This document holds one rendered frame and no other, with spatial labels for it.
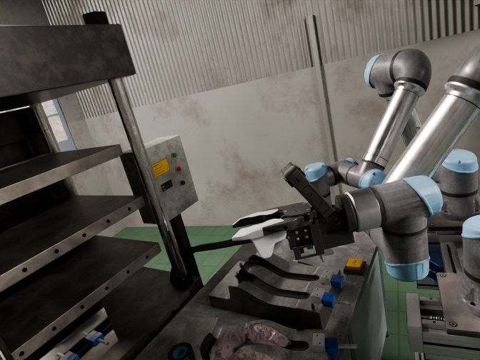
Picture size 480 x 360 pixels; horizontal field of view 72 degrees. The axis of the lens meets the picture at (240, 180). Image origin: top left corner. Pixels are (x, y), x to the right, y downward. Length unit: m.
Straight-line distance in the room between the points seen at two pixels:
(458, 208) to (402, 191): 0.80
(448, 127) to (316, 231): 0.35
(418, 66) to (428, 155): 0.48
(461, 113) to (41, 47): 1.20
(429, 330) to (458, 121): 0.56
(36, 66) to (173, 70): 2.65
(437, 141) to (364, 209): 0.24
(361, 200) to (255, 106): 2.91
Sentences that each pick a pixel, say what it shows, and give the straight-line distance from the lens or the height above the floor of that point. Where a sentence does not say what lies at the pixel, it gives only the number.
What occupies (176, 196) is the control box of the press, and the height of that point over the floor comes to 1.17.
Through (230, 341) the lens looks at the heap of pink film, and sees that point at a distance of 1.23.
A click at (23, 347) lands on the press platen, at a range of 1.44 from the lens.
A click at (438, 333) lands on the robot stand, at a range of 1.07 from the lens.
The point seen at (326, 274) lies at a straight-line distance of 1.37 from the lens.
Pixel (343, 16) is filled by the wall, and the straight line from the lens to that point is 3.22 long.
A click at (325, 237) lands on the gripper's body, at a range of 0.62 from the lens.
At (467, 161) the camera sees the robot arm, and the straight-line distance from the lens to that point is 1.38.
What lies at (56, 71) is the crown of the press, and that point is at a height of 1.86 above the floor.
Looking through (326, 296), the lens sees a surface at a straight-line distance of 1.30.
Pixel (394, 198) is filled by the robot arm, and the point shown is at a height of 1.46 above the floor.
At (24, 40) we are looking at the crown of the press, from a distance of 1.32.
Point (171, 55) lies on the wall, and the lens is 3.85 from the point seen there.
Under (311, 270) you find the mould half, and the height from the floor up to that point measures 0.89.
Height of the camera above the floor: 1.72
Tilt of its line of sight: 18 degrees down
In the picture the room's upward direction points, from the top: 14 degrees counter-clockwise
